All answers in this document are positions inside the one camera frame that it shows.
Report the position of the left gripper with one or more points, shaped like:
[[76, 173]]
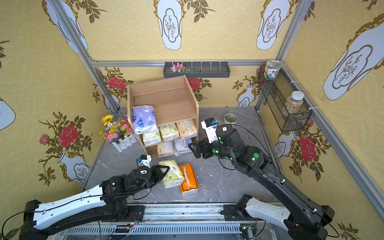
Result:
[[156, 176]]

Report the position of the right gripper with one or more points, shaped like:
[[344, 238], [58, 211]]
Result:
[[202, 148]]

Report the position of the yellow green tissue pack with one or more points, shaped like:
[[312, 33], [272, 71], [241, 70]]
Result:
[[174, 176]]

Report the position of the beige orange tissue pack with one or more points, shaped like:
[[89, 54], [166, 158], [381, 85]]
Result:
[[187, 129]]

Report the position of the purple tissue pack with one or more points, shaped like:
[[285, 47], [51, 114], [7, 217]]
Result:
[[144, 119]]

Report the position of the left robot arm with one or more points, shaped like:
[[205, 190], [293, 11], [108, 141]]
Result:
[[104, 202]]

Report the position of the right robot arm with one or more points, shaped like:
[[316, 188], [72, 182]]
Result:
[[299, 216]]

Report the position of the lavender tissue pack bottom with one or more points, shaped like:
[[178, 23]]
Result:
[[182, 146]]

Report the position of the beige tissue pack bottom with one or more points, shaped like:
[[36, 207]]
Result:
[[165, 149]]

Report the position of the pale yellow tissue pack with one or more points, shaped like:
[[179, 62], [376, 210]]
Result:
[[169, 132]]

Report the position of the white green tissue pack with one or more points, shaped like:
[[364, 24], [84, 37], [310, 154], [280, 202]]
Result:
[[151, 138]]

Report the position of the wooden three-tier shelf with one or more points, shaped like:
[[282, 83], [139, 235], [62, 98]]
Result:
[[173, 100]]

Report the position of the white picket fence planter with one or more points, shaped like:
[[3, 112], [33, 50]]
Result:
[[124, 143]]

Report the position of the small potted cactus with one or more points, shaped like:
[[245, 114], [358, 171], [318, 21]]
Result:
[[230, 118]]

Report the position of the artificial flower bouquet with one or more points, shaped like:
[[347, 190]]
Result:
[[116, 130]]

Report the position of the pink flowers in tray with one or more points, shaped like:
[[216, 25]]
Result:
[[179, 68]]

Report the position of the glass jar white lid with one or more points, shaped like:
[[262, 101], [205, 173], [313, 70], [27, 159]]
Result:
[[293, 103]]

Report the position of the patterned jar white lid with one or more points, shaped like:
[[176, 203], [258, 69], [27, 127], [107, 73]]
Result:
[[272, 69]]

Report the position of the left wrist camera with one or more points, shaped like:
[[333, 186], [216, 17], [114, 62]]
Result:
[[144, 160]]

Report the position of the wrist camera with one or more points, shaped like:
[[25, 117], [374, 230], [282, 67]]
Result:
[[210, 125], [144, 160]]

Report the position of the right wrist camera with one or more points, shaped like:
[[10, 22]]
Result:
[[210, 125]]

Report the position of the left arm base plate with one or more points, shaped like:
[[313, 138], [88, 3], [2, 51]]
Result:
[[135, 213]]

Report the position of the metal base rail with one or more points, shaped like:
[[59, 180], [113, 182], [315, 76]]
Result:
[[174, 219]]

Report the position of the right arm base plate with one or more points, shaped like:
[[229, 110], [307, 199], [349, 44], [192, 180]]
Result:
[[238, 211]]

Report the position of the grey wall tray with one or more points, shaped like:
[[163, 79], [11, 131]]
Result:
[[200, 69]]

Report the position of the black wire wall basket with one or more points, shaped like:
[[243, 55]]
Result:
[[274, 94]]

